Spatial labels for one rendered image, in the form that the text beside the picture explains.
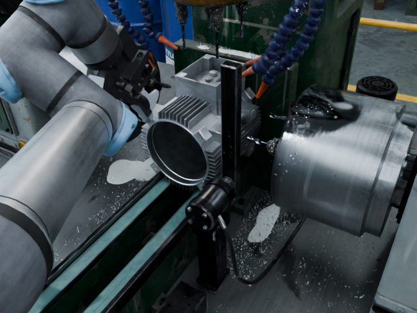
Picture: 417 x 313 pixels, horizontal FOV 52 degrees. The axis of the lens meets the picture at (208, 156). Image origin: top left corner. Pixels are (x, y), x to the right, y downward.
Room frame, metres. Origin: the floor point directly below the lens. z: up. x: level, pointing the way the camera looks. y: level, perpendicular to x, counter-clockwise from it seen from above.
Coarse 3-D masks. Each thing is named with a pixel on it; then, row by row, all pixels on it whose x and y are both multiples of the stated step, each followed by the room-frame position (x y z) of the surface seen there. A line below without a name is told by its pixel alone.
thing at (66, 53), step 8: (64, 48) 0.94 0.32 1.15; (64, 56) 0.92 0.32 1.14; (72, 56) 0.91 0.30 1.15; (72, 64) 0.89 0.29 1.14; (80, 64) 0.88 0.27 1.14; (152, 80) 0.93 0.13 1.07; (160, 80) 1.01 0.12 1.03; (152, 88) 0.93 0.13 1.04; (160, 88) 1.00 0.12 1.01; (136, 128) 0.91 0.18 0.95; (136, 136) 0.91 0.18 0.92
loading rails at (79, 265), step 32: (160, 192) 0.70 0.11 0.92; (192, 192) 0.79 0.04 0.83; (128, 224) 0.60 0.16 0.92; (160, 224) 0.68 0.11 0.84; (96, 256) 0.52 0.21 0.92; (128, 256) 0.59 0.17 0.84; (160, 256) 0.52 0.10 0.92; (192, 256) 0.60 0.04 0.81; (64, 288) 0.46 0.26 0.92; (96, 288) 0.51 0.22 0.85; (128, 288) 0.45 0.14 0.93; (160, 288) 0.51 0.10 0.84
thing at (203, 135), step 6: (246, 90) 0.82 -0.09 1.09; (246, 96) 0.81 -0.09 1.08; (252, 96) 0.81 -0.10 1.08; (156, 114) 0.74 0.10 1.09; (204, 126) 0.68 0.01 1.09; (198, 132) 0.67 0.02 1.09; (204, 132) 0.67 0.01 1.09; (198, 138) 0.67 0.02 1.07; (204, 138) 0.66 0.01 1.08; (156, 168) 0.73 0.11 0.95; (198, 186) 0.67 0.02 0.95
